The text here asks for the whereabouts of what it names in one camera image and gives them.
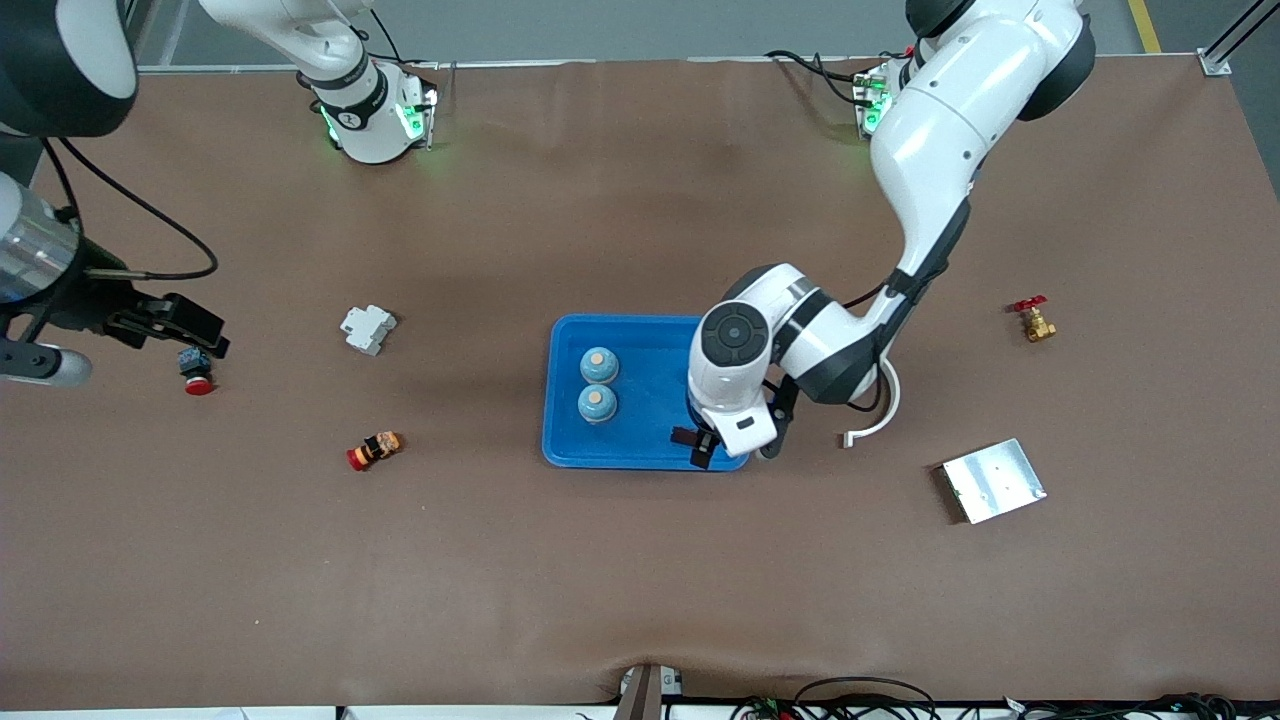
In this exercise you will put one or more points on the white curved plastic piece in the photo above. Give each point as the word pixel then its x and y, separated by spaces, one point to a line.
pixel 878 425

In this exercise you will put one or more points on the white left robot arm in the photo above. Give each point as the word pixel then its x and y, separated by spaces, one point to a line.
pixel 940 130

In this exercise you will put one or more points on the blue bell cream button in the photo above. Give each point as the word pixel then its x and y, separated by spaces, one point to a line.
pixel 598 370
pixel 597 408

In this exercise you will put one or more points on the white circuit breaker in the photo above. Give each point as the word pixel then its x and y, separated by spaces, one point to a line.
pixel 368 328

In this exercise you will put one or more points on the red yellow emergency stop button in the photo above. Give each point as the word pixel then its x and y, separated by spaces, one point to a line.
pixel 375 450

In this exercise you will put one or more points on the blue plastic tray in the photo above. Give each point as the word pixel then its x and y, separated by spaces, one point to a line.
pixel 640 440

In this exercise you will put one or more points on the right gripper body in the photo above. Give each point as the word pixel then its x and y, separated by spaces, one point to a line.
pixel 82 303

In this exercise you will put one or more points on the aluminium frame profile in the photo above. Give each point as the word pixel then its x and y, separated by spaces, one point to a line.
pixel 1215 65

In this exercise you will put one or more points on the silver metal plate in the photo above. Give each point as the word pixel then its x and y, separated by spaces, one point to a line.
pixel 995 480

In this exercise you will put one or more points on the grey table edge bracket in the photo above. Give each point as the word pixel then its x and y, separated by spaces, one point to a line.
pixel 640 695

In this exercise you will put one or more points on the brown electrolytic capacitor block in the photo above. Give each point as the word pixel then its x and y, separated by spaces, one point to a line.
pixel 682 436

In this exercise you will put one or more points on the red push button black base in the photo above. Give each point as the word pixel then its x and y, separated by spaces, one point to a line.
pixel 198 385

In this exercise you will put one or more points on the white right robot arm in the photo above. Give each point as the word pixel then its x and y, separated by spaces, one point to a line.
pixel 355 120

